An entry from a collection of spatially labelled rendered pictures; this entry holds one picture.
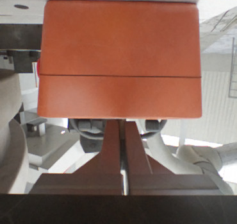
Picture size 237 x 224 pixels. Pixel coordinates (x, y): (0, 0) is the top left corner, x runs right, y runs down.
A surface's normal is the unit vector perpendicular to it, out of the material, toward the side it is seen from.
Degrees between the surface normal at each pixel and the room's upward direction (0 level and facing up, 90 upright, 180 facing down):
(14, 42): 90
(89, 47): 97
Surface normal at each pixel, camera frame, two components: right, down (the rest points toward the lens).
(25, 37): 0.39, 0.23
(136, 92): 0.01, 0.13
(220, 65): -0.37, 0.22
